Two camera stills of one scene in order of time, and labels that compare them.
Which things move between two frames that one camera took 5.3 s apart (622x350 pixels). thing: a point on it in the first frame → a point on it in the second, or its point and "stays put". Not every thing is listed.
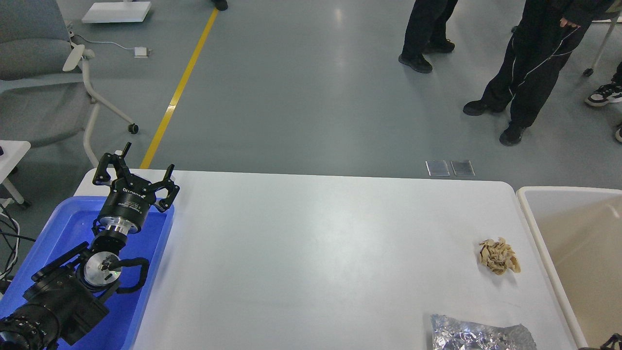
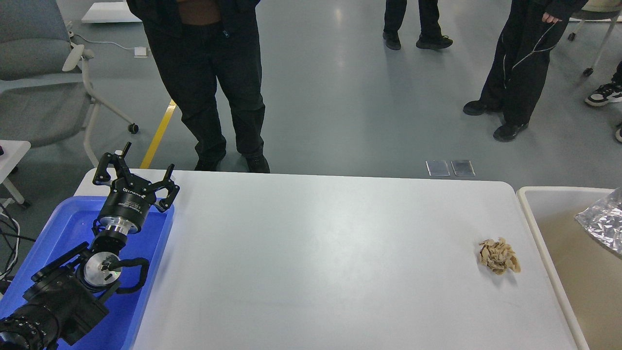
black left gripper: [130, 197] stays put
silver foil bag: [449, 334] → [603, 220]
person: [425, 32] → [431, 37]
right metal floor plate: [462, 168] stays put
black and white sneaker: [605, 94] stays put
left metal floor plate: [437, 167] stays put
